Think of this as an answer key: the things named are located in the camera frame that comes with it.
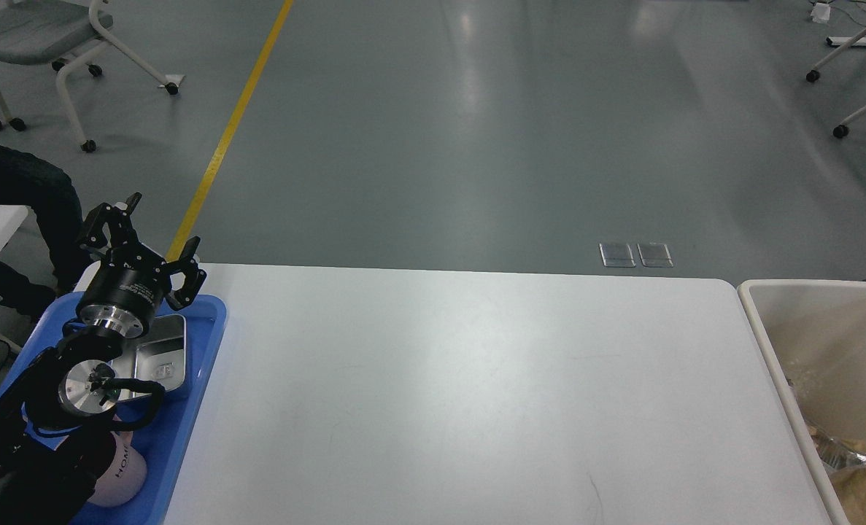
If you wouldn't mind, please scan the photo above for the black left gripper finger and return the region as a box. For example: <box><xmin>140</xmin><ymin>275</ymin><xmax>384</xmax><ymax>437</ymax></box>
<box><xmin>75</xmin><ymin>192</ymin><xmax>145</xmax><ymax>267</ymax></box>
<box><xmin>159</xmin><ymin>236</ymin><xmax>208</xmax><ymax>311</ymax></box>

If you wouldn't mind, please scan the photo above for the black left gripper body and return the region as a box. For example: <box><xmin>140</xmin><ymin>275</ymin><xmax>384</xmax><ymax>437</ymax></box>
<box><xmin>76</xmin><ymin>262</ymin><xmax>172</xmax><ymax>339</ymax></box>

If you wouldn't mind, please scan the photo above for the stainless steel rectangular container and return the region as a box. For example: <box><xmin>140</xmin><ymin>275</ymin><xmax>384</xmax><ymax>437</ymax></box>
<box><xmin>109</xmin><ymin>314</ymin><xmax>190</xmax><ymax>399</ymax></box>

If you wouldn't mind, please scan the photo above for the pink ribbed mug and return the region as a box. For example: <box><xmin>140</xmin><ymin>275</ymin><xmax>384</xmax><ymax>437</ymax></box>
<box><xmin>85</xmin><ymin>432</ymin><xmax>148</xmax><ymax>508</ymax></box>

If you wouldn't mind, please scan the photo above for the aluminium foil tray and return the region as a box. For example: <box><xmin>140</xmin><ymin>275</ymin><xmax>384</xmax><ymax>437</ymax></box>
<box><xmin>804</xmin><ymin>419</ymin><xmax>866</xmax><ymax>478</ymax></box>

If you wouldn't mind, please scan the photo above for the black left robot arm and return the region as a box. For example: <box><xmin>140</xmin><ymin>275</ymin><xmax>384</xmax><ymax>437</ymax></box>
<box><xmin>0</xmin><ymin>192</ymin><xmax>206</xmax><ymax>524</ymax></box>

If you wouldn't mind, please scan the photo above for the person in dark jeans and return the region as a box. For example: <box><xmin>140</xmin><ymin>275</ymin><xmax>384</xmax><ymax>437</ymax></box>
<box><xmin>0</xmin><ymin>145</ymin><xmax>91</xmax><ymax>292</ymax></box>

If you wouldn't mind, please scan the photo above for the blue plastic tray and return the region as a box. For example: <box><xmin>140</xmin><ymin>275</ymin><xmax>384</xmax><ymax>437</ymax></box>
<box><xmin>0</xmin><ymin>292</ymin><xmax>227</xmax><ymax>524</ymax></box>

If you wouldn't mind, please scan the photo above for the grey office chair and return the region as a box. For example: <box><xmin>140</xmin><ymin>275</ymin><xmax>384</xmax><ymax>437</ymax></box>
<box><xmin>0</xmin><ymin>1</ymin><xmax>180</xmax><ymax>153</ymax></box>

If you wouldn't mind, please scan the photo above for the floor outlet plate left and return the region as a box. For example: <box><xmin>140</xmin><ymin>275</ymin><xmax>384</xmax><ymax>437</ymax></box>
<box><xmin>598</xmin><ymin>242</ymin><xmax>636</xmax><ymax>268</ymax></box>

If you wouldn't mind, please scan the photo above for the floor outlet plate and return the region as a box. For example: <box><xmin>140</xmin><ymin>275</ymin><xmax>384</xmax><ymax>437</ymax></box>
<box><xmin>598</xmin><ymin>242</ymin><xmax>636</xmax><ymax>268</ymax></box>
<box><xmin>637</xmin><ymin>242</ymin><xmax>675</xmax><ymax>268</ymax></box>

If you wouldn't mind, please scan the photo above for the floor outlet plate right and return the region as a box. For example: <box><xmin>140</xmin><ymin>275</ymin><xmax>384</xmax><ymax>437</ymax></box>
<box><xmin>637</xmin><ymin>242</ymin><xmax>675</xmax><ymax>268</ymax></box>

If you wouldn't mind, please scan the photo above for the beige plastic bin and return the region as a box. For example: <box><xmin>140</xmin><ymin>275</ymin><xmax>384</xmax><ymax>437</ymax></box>
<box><xmin>738</xmin><ymin>279</ymin><xmax>866</xmax><ymax>524</ymax></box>

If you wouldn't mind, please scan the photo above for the brown paper in bin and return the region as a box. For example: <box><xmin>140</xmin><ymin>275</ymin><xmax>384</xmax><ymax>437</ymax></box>
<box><xmin>829</xmin><ymin>470</ymin><xmax>866</xmax><ymax>524</ymax></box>

